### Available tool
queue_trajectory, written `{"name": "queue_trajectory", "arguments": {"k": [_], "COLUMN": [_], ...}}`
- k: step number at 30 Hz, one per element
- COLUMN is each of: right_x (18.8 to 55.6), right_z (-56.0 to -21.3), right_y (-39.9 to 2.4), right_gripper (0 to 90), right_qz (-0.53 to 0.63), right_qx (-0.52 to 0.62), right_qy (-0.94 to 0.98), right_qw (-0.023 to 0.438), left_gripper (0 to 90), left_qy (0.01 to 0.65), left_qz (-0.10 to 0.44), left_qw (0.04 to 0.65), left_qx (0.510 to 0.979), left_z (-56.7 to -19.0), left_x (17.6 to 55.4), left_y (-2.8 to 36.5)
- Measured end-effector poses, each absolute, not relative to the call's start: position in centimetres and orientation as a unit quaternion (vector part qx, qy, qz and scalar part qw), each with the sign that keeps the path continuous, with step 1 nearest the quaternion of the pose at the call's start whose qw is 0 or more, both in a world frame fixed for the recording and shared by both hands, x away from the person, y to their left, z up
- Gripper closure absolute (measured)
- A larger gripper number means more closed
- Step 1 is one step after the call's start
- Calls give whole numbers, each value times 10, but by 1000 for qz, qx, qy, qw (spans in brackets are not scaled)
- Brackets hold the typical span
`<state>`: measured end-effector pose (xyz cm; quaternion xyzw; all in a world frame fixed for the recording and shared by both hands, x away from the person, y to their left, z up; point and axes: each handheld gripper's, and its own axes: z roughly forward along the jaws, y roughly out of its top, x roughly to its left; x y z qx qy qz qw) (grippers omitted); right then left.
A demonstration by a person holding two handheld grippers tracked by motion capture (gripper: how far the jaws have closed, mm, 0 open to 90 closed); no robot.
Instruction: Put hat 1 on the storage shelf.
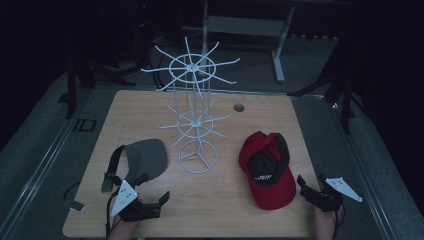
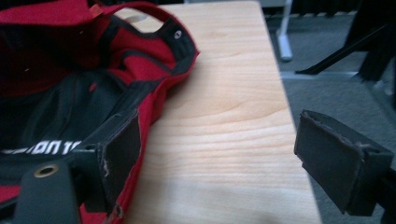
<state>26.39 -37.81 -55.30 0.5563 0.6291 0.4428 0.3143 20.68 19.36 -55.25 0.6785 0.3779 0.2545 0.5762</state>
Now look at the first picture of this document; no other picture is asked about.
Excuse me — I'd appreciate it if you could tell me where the grey metal desk frame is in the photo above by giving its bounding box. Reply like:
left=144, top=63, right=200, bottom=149
left=200, top=0, right=297, bottom=84

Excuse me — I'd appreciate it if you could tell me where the black floor socket box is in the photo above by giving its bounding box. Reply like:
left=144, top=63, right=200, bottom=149
left=72, top=118, right=97, bottom=133

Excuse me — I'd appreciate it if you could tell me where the person's right hand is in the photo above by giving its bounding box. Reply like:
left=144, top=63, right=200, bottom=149
left=311, top=204, right=338, bottom=240

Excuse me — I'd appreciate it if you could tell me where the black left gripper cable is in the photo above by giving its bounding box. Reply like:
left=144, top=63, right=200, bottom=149
left=105, top=189, right=122, bottom=240

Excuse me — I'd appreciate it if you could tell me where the red and black baseball cap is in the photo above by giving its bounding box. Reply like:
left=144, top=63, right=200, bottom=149
left=238, top=130, right=297, bottom=211

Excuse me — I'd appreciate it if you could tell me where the person's left hand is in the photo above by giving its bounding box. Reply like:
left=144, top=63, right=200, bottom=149
left=107, top=215, right=140, bottom=240

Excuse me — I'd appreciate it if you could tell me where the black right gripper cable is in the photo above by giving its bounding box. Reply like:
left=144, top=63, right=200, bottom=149
left=334, top=204, right=347, bottom=235

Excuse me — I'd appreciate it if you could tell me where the gray sun visor cap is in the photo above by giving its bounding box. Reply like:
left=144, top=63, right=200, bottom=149
left=101, top=138, right=169, bottom=194

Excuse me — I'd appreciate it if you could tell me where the black metal stand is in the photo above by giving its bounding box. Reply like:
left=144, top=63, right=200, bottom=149
left=288, top=41, right=369, bottom=135
left=58, top=56, right=137, bottom=120

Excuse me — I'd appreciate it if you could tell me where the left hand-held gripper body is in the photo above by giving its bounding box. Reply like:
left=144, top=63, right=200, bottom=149
left=110, top=180, right=162, bottom=223

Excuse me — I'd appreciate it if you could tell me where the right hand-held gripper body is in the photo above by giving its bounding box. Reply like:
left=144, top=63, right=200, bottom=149
left=301, top=176, right=364, bottom=213

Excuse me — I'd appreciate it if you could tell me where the white wire hat rack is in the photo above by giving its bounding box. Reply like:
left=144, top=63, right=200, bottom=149
left=140, top=36, right=241, bottom=175

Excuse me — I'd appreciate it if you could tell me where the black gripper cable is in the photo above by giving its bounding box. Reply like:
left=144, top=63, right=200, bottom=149
left=334, top=204, right=347, bottom=235
left=105, top=189, right=122, bottom=240

